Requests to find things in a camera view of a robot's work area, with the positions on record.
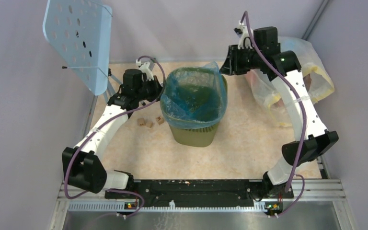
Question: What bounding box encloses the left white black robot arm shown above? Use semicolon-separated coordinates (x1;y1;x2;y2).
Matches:
62;69;163;198

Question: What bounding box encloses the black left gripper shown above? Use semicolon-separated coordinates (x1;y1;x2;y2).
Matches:
136;75;169;102

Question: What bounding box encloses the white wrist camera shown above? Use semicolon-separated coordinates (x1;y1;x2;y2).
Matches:
234;22;253;49
136;59;154;81

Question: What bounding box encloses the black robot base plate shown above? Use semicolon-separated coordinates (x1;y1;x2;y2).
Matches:
104;179;294;208

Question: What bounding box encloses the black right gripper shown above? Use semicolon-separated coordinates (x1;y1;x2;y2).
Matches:
218;45;262;76

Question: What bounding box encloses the plain wooden block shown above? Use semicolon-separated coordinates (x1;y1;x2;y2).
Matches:
145;120;154;128

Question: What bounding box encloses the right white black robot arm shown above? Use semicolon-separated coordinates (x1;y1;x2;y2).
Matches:
220;24;339;197

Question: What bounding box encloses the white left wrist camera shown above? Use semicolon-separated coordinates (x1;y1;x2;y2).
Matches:
136;59;154;81

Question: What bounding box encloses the light blue perforated stand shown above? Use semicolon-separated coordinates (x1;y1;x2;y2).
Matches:
43;0;115;101

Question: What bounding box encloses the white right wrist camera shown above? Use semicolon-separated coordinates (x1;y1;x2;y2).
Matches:
234;22;253;49

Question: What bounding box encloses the large translucent yellow bag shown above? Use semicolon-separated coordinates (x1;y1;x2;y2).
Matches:
244;36;335;127

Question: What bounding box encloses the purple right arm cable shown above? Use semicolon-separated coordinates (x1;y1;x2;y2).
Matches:
241;11;308;218

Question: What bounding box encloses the blue plastic trash bag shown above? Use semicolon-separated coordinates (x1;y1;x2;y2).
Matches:
160;61;229;130

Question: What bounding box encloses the green ribbed trash bin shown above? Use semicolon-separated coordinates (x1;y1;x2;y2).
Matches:
163;67;228;148

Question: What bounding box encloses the ridged wooden block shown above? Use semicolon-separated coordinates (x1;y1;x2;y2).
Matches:
137;118;146;127

